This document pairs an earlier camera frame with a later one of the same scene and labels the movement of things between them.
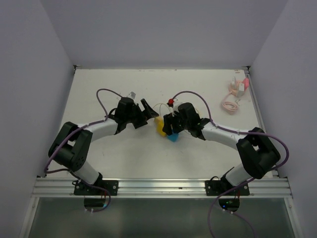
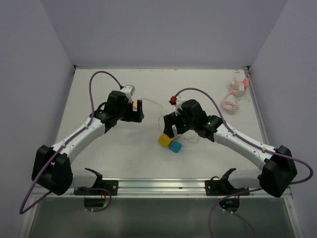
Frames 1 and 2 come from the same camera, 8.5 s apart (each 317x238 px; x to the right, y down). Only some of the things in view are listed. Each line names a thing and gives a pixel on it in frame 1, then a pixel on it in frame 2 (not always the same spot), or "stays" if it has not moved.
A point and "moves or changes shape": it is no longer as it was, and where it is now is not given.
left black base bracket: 81,189 stays
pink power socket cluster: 237,88 stays
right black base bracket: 216,188 stays
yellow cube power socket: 159,122 moves or changes shape
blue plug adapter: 173,137 moves or changes shape
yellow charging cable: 160,105 → 160,115
